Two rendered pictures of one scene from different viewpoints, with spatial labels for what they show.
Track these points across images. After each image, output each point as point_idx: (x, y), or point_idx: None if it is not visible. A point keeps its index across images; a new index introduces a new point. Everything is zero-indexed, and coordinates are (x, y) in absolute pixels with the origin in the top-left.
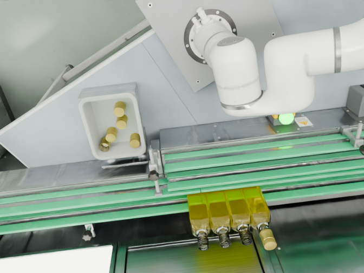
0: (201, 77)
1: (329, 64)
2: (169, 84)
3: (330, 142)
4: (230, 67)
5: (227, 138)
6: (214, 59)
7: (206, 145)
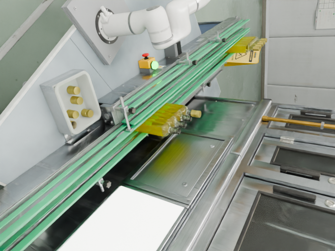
0: (110, 53)
1: (195, 6)
2: (91, 65)
3: (178, 68)
4: (162, 18)
5: (139, 84)
6: (152, 17)
7: (133, 92)
